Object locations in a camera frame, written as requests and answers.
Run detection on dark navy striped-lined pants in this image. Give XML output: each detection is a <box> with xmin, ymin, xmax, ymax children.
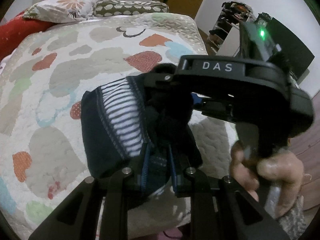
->
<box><xmin>81</xmin><ymin>74</ymin><xmax>203</xmax><ymax>209</ymax></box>

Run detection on person's right hand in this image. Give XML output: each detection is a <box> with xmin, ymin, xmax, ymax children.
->
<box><xmin>229</xmin><ymin>141</ymin><xmax>304</xmax><ymax>218</ymax></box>

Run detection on black television screen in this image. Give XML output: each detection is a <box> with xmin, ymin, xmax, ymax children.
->
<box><xmin>266</xmin><ymin>17</ymin><xmax>315</xmax><ymax>80</ymax></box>

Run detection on cluttered white shelf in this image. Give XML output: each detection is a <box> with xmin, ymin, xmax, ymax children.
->
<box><xmin>207</xmin><ymin>1</ymin><xmax>255</xmax><ymax>56</ymax></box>

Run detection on heart-patterned quilted bedspread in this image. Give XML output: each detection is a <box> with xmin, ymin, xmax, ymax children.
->
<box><xmin>0</xmin><ymin>12</ymin><xmax>238</xmax><ymax>239</ymax></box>

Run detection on floral white pillow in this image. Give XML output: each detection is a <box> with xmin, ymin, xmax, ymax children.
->
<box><xmin>23</xmin><ymin>0</ymin><xmax>99</xmax><ymax>23</ymax></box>

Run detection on red plush blanket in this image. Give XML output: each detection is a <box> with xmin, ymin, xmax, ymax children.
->
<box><xmin>1</xmin><ymin>12</ymin><xmax>55</xmax><ymax>59</ymax></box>

